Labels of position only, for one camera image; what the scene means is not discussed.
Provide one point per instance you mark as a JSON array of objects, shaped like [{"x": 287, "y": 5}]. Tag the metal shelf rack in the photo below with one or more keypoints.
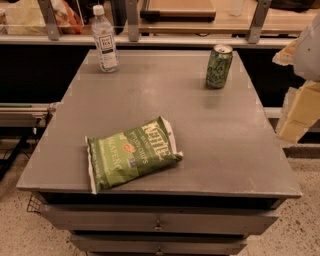
[{"x": 253, "y": 28}]

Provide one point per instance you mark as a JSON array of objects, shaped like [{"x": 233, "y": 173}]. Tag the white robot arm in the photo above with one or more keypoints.
[{"x": 303, "y": 54}]

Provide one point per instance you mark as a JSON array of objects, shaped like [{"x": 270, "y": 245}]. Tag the lower grey drawer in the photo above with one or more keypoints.
[{"x": 158, "y": 245}]

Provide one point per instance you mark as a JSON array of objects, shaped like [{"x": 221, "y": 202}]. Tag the green soda can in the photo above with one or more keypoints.
[{"x": 218, "y": 66}]

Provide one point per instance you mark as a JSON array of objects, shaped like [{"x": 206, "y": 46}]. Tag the orange snack bag on shelf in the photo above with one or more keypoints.
[{"x": 67, "y": 19}]

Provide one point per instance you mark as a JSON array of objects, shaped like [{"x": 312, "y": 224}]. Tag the green jalapeno chip bag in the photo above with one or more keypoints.
[{"x": 127, "y": 155}]

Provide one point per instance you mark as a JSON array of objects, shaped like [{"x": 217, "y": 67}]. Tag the upper grey drawer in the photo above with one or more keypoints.
[{"x": 222, "y": 221}]

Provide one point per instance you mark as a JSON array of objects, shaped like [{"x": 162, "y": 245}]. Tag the clear plastic water bottle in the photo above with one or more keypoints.
[{"x": 103, "y": 34}]

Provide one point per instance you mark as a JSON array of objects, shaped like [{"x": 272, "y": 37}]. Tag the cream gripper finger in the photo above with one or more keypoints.
[
  {"x": 285, "y": 56},
  {"x": 300, "y": 111}
]

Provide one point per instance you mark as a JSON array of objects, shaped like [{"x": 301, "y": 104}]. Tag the grey drawer cabinet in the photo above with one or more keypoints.
[{"x": 230, "y": 158}]

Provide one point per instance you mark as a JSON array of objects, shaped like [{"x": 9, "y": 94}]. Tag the wire basket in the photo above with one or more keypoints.
[{"x": 33, "y": 205}]

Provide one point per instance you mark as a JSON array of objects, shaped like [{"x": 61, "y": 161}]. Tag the wooden tray on shelf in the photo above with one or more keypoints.
[{"x": 155, "y": 9}]

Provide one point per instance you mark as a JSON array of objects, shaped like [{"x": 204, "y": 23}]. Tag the grey drawer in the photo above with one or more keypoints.
[
  {"x": 222, "y": 221},
  {"x": 158, "y": 245}
]

